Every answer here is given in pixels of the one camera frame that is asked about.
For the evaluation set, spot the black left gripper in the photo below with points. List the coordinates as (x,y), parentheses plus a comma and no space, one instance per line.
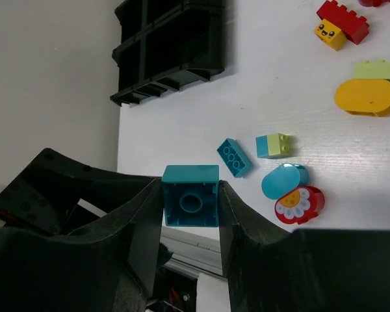
(45,196)

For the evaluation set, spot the teal square lego brick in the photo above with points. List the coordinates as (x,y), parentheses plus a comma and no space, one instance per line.
(190,195)

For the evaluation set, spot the aluminium rail frame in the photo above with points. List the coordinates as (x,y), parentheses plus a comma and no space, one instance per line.
(192,254)

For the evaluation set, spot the red and yellow curved lego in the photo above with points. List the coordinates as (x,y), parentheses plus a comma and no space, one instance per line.
(372,3)

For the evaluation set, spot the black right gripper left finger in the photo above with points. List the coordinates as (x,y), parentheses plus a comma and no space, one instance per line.
(107,265)

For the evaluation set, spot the teal oval lego brick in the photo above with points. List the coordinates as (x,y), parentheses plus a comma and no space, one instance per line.
(283,179)

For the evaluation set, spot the teal and green lego block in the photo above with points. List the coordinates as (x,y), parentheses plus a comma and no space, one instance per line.
(276,145)

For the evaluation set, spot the red long lego brick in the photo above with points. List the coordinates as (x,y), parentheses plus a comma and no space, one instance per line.
(355,27)

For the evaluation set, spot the black four-compartment sorting tray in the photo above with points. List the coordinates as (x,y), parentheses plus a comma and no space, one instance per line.
(166,45)

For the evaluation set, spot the yellow oval lego brick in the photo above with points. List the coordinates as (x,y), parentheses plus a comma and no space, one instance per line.
(366,97)

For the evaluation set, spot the yellow smiley face lego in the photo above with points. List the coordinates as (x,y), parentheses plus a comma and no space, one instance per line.
(330,34)

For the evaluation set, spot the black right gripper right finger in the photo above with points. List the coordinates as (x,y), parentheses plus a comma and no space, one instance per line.
(270,269)

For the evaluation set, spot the teal long lego brick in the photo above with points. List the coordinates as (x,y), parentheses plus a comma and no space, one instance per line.
(234,157)

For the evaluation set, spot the red flower print lego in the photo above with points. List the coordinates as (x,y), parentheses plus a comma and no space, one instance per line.
(300,205)

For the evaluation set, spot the light green curved lego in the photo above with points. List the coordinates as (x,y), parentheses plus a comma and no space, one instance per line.
(379,69)

